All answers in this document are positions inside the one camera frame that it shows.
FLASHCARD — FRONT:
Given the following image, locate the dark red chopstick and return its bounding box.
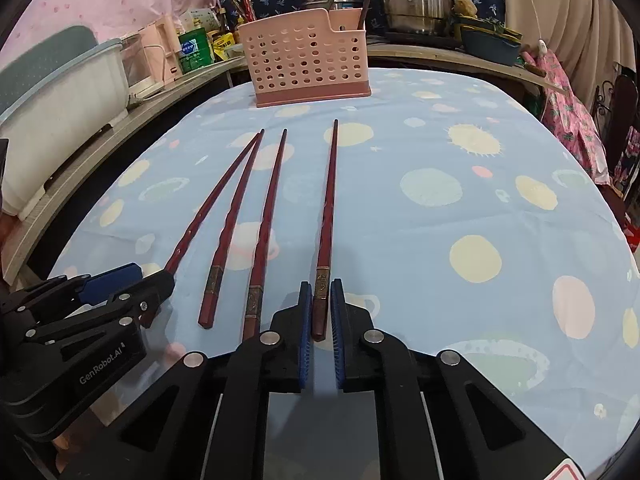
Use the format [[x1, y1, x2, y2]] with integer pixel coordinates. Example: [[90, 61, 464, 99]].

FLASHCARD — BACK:
[[311, 119, 340, 341]]

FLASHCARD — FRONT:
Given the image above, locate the blue dotted table cloth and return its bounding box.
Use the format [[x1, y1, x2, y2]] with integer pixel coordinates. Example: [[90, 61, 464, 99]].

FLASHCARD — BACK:
[[54, 70, 639, 479]]

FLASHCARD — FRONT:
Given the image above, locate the white dish drainer box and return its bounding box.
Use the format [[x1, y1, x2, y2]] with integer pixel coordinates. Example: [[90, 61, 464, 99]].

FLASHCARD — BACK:
[[1, 25, 129, 216]]

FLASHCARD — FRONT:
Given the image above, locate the pink perforated utensil basket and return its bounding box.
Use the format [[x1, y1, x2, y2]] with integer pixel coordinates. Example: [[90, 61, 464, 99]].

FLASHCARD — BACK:
[[239, 8, 371, 107]]

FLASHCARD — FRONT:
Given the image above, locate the white blender jug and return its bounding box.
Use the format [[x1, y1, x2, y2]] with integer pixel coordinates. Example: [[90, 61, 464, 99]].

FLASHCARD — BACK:
[[122, 32, 165, 103]]

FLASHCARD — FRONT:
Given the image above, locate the green dish soap bottle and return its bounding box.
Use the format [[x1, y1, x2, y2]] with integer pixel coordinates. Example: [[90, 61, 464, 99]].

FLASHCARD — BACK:
[[178, 27, 213, 74]]

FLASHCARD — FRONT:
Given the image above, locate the pink floral garment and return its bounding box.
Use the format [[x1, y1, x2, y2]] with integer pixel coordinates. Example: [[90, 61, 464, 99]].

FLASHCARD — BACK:
[[521, 47, 611, 185]]

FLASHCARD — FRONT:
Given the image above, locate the blue bowl with yellow basins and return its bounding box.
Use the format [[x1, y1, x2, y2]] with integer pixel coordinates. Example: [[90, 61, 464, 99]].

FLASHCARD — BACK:
[[456, 16, 522, 66]]

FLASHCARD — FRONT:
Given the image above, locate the pink electric kettle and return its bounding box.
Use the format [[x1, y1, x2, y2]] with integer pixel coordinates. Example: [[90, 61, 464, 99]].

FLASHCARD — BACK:
[[139, 14, 182, 84]]

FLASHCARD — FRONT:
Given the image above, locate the beige hanging curtain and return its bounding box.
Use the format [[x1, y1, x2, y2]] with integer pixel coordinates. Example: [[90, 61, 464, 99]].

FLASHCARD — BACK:
[[506, 0, 636, 106]]

